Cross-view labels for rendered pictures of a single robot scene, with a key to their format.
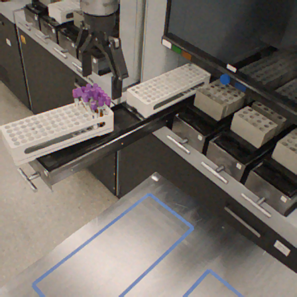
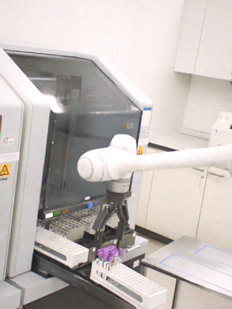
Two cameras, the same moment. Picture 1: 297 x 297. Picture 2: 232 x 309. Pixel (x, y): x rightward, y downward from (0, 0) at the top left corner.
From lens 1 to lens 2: 230 cm
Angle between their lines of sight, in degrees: 88
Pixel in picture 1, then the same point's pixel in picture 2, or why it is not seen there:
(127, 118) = (87, 270)
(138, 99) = (83, 251)
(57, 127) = (136, 276)
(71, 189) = not seen: outside the picture
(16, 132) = (151, 291)
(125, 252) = (201, 271)
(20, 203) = not seen: outside the picture
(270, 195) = (128, 240)
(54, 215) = not seen: outside the picture
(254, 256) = (179, 242)
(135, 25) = (8, 227)
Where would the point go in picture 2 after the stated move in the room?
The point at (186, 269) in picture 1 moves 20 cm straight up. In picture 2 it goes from (198, 258) to (205, 215)
